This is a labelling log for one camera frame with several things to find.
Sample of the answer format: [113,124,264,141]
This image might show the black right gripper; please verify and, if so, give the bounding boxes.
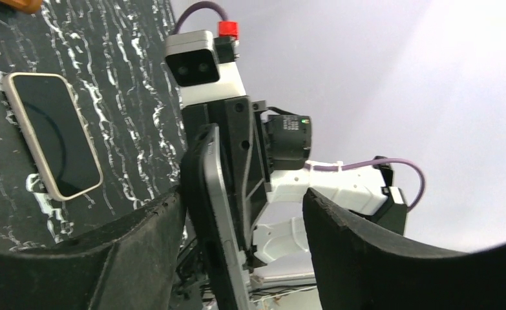
[182,96,269,270]

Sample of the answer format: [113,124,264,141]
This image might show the beige phone case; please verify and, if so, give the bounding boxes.
[1,72,105,202]

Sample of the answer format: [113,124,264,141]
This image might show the black phone case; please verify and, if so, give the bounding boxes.
[180,125,213,292]

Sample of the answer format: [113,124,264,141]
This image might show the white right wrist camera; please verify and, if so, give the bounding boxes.
[165,30,246,107]

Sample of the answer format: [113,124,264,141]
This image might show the black smartphone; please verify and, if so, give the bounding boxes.
[12,75,101,198]

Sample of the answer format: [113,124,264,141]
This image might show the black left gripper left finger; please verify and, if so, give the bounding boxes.
[0,188,186,309]

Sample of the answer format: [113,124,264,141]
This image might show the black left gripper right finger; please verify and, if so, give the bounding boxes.
[302,189,506,309]

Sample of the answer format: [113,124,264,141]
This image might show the orange wooden shelf rack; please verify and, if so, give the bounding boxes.
[0,0,43,14]

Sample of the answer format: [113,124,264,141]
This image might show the black phone with light edge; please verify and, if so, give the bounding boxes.
[198,123,256,309]

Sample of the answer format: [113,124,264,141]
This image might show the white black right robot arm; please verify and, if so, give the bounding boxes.
[182,96,408,269]

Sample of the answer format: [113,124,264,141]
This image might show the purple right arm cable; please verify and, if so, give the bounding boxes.
[173,1,427,212]

